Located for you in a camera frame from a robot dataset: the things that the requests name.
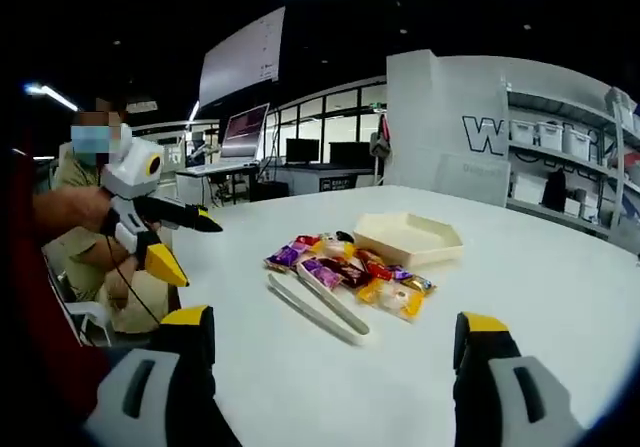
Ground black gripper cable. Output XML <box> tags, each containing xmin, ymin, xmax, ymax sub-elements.
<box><xmin>103</xmin><ymin>235</ymin><xmax>162</xmax><ymax>326</ymax></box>

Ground cream food tongs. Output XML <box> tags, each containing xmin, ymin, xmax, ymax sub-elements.
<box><xmin>266</xmin><ymin>261</ymin><xmax>372</xmax><ymax>347</ymax></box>

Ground black backpack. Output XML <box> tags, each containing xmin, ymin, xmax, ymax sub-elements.
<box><xmin>542</xmin><ymin>167</ymin><xmax>567</xmax><ymax>213</ymax></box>

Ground white side desk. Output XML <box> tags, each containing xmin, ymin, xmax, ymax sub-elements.
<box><xmin>174</xmin><ymin>162</ymin><xmax>262</xmax><ymax>209</ymax></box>

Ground dark cabinet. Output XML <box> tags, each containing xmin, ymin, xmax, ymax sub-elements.
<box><xmin>272</xmin><ymin>163</ymin><xmax>377</xmax><ymax>194</ymax></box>

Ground person's left hand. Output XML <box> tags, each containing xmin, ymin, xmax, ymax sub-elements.
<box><xmin>87</xmin><ymin>190</ymin><xmax>118</xmax><ymax>239</ymax></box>

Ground black monitor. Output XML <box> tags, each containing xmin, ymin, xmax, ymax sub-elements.
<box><xmin>328</xmin><ymin>141</ymin><xmax>374</xmax><ymax>166</ymax></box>
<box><xmin>285</xmin><ymin>138</ymin><xmax>320</xmax><ymax>164</ymax></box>

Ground ceiling light strip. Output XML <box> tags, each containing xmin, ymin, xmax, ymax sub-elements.
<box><xmin>23</xmin><ymin>81</ymin><xmax>80</xmax><ymax>113</ymax></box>

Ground large wall screen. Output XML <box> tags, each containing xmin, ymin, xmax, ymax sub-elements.
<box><xmin>198</xmin><ymin>5</ymin><xmax>287</xmax><ymax>109</ymax></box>

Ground white storage bin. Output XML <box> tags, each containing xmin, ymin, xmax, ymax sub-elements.
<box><xmin>562</xmin><ymin>126</ymin><xmax>595</xmax><ymax>161</ymax></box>
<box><xmin>536</xmin><ymin>121</ymin><xmax>565</xmax><ymax>152</ymax></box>
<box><xmin>509</xmin><ymin>119</ymin><xmax>539</xmax><ymax>147</ymax></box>

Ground grey metal shelf rack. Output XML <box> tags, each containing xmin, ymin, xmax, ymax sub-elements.
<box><xmin>503</xmin><ymin>86</ymin><xmax>626</xmax><ymax>241</ymax></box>
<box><xmin>607</xmin><ymin>86</ymin><xmax>640</xmax><ymax>256</ymax></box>

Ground pile of food packets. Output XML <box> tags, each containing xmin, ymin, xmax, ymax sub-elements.
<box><xmin>263</xmin><ymin>230</ymin><xmax>438</xmax><ymax>323</ymax></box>

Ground open laptop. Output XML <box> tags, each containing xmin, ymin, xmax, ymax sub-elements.
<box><xmin>185</xmin><ymin>102</ymin><xmax>271</xmax><ymax>176</ymax></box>

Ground person's red shirt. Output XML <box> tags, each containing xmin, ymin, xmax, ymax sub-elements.
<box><xmin>7</xmin><ymin>149</ymin><xmax>114</xmax><ymax>421</ymax></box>

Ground hanging pink grey bag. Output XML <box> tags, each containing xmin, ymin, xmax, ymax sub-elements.
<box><xmin>368</xmin><ymin>112</ymin><xmax>394</xmax><ymax>161</ymax></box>

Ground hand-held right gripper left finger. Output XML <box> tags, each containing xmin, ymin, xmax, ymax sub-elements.
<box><xmin>82</xmin><ymin>304</ymin><xmax>244</xmax><ymax>447</ymax></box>

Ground translucent grey chair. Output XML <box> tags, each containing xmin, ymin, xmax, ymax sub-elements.
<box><xmin>433</xmin><ymin>151</ymin><xmax>512</xmax><ymax>208</ymax></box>

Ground cream hexagonal container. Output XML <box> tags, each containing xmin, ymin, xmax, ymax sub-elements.
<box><xmin>352</xmin><ymin>211</ymin><xmax>465</xmax><ymax>268</ymax></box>

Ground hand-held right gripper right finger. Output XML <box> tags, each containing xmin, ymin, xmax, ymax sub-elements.
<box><xmin>452</xmin><ymin>310</ymin><xmax>589</xmax><ymax>447</ymax></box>

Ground grey storage bin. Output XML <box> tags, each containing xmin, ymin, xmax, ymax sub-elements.
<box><xmin>603</xmin><ymin>86</ymin><xmax>640</xmax><ymax>128</ymax></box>

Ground white plastic chair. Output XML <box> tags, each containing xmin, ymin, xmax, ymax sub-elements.
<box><xmin>63</xmin><ymin>300</ymin><xmax>117</xmax><ymax>348</ymax></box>

